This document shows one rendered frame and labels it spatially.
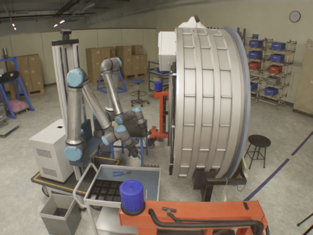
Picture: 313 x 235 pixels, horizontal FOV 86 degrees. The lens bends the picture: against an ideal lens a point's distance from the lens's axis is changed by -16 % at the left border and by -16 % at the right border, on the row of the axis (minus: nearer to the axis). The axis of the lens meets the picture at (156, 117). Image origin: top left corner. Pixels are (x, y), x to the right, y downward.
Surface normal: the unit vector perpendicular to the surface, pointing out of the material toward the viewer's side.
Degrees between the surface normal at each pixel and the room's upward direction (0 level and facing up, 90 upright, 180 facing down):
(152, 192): 0
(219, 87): 64
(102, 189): 0
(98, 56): 90
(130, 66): 90
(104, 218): 0
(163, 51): 42
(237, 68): 51
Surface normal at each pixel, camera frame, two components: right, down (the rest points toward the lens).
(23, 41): 0.58, 0.32
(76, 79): 0.23, 0.26
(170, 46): -0.04, -0.42
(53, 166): -0.21, 0.38
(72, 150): 0.19, 0.46
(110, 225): 0.00, -0.92
